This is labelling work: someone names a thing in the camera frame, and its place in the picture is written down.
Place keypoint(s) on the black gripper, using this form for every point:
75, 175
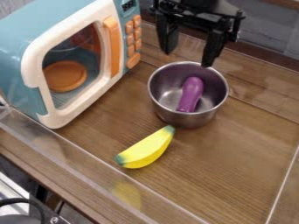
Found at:
204, 15

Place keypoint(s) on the purple toy eggplant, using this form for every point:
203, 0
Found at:
192, 90

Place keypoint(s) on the silver metal pot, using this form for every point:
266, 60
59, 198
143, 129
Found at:
166, 89

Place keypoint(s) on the blue toy microwave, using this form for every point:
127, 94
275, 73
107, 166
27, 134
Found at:
95, 32

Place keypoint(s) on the orange microwave turntable plate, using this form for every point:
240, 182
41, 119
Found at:
64, 75

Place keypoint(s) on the yellow toy banana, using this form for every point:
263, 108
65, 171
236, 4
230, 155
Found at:
147, 150

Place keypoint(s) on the clear acrylic barrier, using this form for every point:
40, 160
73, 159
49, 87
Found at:
95, 187

